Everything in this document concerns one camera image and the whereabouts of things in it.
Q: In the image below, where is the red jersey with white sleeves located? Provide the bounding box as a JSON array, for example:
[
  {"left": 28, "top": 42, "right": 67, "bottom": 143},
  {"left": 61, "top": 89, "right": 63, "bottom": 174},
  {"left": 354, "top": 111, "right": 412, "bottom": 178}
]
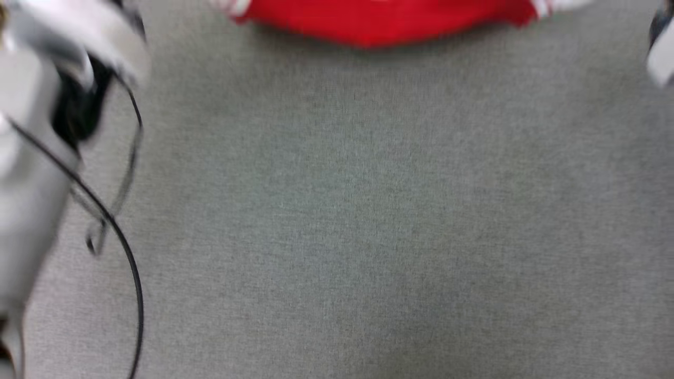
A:
[{"left": 211, "top": 0, "right": 596, "bottom": 49}]

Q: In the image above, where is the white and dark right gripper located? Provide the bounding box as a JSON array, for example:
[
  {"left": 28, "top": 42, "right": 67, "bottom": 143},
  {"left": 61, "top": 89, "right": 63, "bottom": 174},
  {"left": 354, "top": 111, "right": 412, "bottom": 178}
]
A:
[{"left": 646, "top": 2, "right": 674, "bottom": 88}]

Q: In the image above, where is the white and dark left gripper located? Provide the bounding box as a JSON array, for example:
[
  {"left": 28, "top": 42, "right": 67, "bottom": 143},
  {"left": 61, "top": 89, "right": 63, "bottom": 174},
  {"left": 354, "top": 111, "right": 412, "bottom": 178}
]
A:
[{"left": 0, "top": 0, "right": 153, "bottom": 87}]

